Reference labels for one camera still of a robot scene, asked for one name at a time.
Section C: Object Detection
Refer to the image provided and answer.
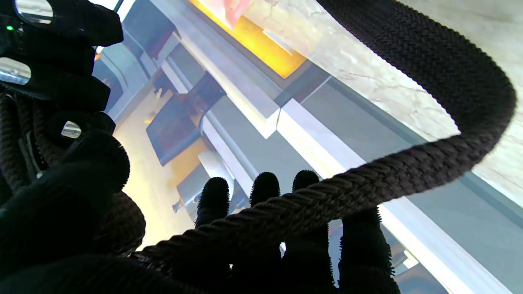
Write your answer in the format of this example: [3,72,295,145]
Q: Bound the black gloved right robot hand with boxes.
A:
[0,0,124,147]

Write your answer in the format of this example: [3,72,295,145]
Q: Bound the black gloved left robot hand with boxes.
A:
[0,131,401,294]

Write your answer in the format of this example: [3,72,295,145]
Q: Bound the dark woven belt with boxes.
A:
[0,0,517,266]

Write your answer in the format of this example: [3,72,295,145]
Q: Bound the pink plastic storage basket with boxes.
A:
[215,0,252,29]

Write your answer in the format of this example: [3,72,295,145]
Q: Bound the dark lidded pot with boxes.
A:
[172,174,209,215]

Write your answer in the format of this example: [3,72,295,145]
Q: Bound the dark range hood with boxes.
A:
[146,71,227,167]

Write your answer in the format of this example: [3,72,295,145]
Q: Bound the white speckled bowl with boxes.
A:
[198,151,235,200]

